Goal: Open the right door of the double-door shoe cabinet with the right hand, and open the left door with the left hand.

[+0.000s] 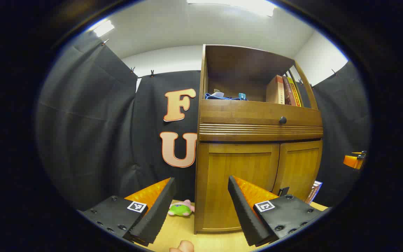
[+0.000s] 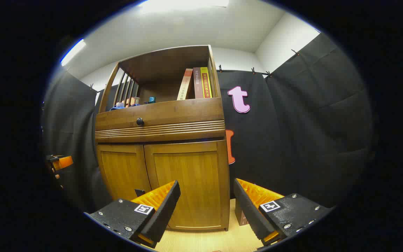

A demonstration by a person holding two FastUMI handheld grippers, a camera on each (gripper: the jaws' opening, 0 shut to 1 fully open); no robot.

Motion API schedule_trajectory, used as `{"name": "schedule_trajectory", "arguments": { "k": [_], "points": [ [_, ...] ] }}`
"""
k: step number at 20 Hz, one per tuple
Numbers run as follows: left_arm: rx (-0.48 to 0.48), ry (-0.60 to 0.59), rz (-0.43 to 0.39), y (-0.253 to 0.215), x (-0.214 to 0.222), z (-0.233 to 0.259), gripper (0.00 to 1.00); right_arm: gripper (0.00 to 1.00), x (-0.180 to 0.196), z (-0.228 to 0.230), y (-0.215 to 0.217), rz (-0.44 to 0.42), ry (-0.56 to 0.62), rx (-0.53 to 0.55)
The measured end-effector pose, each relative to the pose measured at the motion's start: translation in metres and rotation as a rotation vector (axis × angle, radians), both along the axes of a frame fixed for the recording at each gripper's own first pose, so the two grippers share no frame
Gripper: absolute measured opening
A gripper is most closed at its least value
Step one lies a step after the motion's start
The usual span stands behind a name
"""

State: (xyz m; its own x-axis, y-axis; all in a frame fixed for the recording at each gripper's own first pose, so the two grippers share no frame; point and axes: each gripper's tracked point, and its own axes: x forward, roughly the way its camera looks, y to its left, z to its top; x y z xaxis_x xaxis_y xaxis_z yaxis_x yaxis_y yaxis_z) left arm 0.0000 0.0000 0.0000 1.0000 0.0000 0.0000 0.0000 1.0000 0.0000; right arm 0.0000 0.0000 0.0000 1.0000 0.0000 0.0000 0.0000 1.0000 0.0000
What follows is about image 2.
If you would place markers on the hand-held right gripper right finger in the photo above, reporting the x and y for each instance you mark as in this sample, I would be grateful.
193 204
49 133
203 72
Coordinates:
250 213

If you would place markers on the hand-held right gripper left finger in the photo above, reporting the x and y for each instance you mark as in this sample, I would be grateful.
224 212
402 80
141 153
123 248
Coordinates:
163 213

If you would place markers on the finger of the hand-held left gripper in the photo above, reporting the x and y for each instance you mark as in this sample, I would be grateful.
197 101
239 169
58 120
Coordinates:
63 162

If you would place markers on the wooden cabinet door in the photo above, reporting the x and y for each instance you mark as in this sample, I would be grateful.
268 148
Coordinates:
187 175
124 171

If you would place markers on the wooden double-door shoe cabinet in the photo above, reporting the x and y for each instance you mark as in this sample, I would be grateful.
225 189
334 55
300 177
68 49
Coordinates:
173 63

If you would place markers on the wooden cabinet drawer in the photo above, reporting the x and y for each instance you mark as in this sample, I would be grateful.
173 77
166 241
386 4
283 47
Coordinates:
180 112

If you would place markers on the dark brown book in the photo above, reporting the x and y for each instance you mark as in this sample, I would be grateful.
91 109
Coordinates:
239 218

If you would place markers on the blue toy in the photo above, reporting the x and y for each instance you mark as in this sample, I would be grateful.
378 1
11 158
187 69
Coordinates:
117 106

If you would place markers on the black round drawer knob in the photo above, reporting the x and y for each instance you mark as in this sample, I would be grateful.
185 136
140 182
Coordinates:
140 121

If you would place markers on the black backdrop cloth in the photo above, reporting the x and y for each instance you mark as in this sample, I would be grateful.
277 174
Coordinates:
292 122

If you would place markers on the long tube ceiling light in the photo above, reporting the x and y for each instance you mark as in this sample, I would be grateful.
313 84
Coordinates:
72 52

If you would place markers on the beige book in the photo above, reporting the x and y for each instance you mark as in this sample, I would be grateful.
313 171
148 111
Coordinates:
184 85

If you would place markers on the brown book with gold print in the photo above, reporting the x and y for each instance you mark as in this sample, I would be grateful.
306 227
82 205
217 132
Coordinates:
197 84

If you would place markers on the large ceiling light panel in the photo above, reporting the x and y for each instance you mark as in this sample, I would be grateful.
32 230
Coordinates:
184 5

